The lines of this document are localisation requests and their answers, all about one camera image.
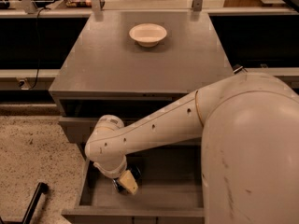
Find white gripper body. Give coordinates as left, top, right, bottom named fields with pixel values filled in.
left=93, top=158, right=127, bottom=179

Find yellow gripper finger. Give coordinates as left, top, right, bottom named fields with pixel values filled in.
left=118, top=170, right=139, bottom=195

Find blue pepsi can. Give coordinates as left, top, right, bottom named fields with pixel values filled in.
left=113, top=166, right=141, bottom=195

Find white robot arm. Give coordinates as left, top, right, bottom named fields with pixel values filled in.
left=85, top=73, right=299, bottom=224

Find open grey middle drawer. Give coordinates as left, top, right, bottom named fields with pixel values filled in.
left=62, top=145, right=205, bottom=224

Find grey top drawer front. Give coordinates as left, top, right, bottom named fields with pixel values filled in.
left=58, top=116, right=138, bottom=145

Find grey drawer cabinet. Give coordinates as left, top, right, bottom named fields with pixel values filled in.
left=48, top=10, right=243, bottom=151

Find black bar lower left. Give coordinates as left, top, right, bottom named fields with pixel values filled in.
left=21, top=182, right=49, bottom=224

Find white paper bowl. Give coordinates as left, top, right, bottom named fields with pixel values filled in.
left=129, top=23, right=167, bottom=48

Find black power cable left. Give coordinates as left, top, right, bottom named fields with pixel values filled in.
left=29, top=7, right=50, bottom=91

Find cables at right wall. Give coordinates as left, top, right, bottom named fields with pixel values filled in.
left=232, top=64, right=248, bottom=76

